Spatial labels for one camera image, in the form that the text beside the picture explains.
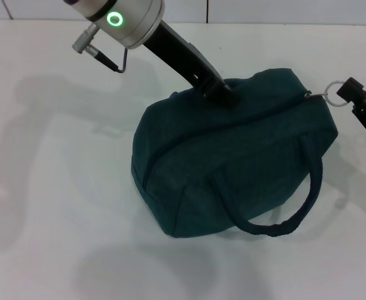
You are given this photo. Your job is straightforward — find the metal zipper pull ring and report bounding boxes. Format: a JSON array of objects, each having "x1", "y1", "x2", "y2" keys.
[{"x1": 303, "y1": 80, "x2": 352, "y2": 108}]

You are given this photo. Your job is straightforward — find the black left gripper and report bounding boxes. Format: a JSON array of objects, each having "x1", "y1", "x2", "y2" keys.
[{"x1": 142, "y1": 20, "x2": 241, "y2": 109}]

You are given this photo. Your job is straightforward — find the left arm gripper cable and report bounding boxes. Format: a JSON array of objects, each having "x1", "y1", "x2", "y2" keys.
[{"x1": 72, "y1": 24, "x2": 130, "y2": 74}]

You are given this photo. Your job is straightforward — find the dark teal insulated bag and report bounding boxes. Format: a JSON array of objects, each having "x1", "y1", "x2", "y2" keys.
[{"x1": 131, "y1": 67, "x2": 340, "y2": 240}]

